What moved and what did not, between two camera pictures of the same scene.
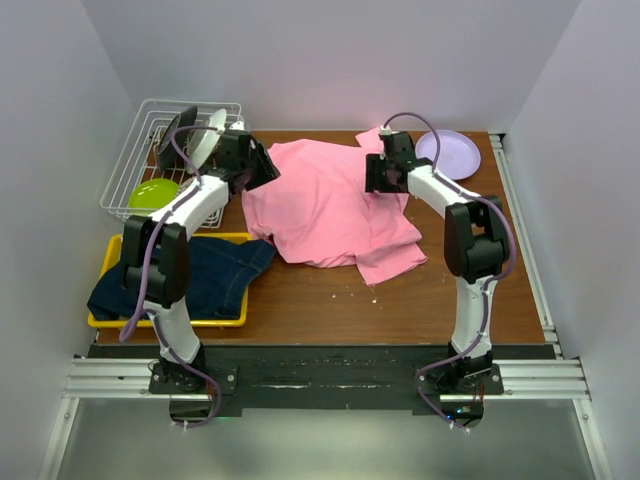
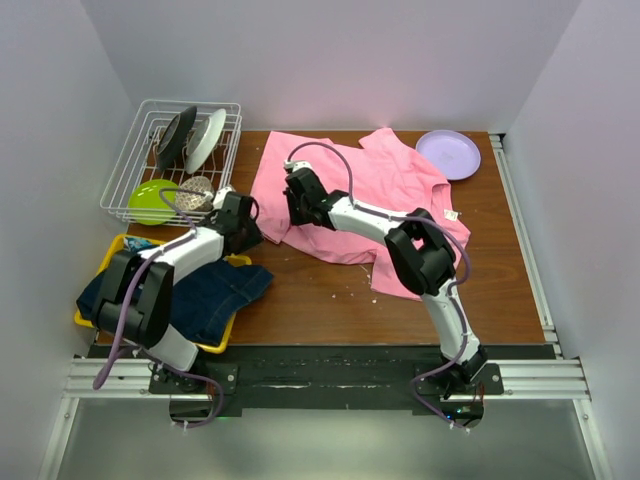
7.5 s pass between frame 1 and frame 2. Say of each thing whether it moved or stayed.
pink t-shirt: moved
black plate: stayed
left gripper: moved
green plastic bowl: stayed
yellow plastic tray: moved
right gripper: moved
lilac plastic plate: stayed
